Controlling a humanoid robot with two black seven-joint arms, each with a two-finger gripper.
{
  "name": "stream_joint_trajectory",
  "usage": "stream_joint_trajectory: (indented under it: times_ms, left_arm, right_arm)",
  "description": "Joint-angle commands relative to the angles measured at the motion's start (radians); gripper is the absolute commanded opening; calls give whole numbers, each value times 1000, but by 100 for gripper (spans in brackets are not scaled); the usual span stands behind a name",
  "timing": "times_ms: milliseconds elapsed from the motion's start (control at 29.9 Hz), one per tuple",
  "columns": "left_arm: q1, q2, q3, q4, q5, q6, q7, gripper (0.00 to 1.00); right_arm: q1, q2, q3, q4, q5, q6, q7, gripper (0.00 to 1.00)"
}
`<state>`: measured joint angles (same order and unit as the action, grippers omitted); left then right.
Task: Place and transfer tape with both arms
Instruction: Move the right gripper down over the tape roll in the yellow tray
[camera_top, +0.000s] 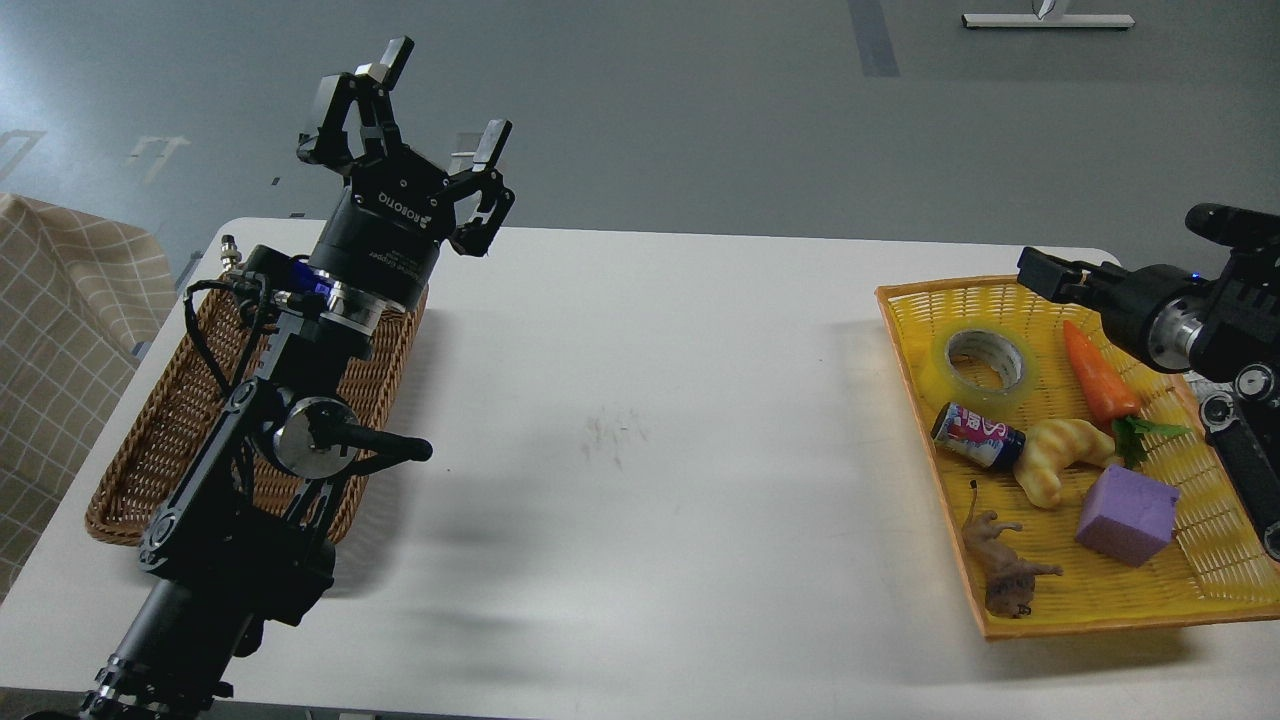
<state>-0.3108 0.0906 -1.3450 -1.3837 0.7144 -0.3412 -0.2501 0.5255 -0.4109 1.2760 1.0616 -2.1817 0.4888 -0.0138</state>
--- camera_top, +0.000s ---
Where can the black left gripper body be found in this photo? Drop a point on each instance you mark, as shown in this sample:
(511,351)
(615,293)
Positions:
(387,231)

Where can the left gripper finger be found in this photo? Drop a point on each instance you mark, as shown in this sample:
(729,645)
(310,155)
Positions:
(326,141)
(483,180)

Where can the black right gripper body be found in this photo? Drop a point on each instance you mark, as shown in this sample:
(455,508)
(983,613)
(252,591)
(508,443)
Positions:
(1153,313)

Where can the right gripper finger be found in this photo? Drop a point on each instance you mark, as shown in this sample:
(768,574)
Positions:
(1066,282)

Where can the yellow tape roll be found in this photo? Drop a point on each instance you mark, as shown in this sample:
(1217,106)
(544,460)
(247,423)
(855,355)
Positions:
(981,366)

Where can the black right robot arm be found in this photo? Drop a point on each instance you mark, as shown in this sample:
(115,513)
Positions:
(1225,329)

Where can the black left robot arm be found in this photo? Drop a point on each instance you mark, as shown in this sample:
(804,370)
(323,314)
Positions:
(243,538)

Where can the toy carrot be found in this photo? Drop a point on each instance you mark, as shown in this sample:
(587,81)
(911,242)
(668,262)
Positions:
(1113,404)

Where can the toy croissant bread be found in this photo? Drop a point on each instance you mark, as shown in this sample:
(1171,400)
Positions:
(1054,445)

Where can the small drink can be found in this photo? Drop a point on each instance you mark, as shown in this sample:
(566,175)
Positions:
(991,445)

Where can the purple foam block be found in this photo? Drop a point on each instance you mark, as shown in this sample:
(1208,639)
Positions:
(1128,516)

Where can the brown wicker basket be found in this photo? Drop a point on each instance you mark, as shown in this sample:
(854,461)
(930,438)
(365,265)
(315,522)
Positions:
(177,416)

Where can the yellow plastic basket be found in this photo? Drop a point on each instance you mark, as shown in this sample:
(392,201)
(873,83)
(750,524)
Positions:
(1078,486)

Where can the white stand base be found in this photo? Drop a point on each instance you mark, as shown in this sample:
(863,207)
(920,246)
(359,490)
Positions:
(1048,15)

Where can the beige checkered cloth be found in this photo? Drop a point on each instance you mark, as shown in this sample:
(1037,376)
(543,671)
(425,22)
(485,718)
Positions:
(80,296)

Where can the brown toy lion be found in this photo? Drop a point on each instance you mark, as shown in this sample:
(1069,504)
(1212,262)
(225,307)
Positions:
(1011,580)

